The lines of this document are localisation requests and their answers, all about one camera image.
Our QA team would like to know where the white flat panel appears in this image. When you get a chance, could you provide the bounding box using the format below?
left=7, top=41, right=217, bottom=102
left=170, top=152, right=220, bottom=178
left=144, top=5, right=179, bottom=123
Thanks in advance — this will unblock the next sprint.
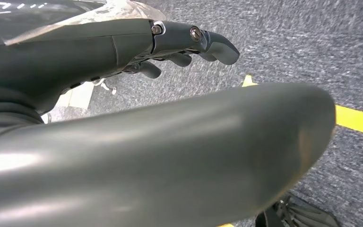
left=42, top=82, right=95, bottom=123

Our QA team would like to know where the ribbed grey left arm sleeve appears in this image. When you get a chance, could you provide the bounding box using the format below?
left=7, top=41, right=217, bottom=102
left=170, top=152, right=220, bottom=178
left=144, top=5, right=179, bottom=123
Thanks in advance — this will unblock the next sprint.
left=0, top=84, right=44, bottom=148

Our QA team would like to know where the black robot foot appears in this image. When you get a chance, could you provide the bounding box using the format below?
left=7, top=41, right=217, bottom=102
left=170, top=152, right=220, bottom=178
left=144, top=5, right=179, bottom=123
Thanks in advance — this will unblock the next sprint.
left=256, top=194, right=341, bottom=227

